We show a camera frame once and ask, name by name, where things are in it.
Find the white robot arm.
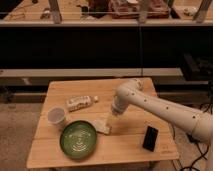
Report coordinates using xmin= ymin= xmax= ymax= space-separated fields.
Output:
xmin=111 ymin=79 xmax=213 ymax=171

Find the green ceramic bowl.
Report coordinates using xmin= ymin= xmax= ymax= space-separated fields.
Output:
xmin=59 ymin=120 xmax=97 ymax=160

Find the long wooden workbench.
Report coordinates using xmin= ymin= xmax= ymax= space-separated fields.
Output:
xmin=0 ymin=0 xmax=213 ymax=26

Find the white sponge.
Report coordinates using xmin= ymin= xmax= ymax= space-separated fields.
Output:
xmin=92 ymin=119 xmax=111 ymax=135

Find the black cable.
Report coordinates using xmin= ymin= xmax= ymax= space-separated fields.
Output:
xmin=165 ymin=103 xmax=213 ymax=171

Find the black smartphone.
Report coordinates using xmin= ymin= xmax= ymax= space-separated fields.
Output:
xmin=142 ymin=126 xmax=158 ymax=151

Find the small wooden table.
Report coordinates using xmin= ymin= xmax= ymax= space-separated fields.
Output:
xmin=27 ymin=79 xmax=179 ymax=169

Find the clear plastic bottle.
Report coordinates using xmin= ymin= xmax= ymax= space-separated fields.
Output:
xmin=66 ymin=96 xmax=99 ymax=112

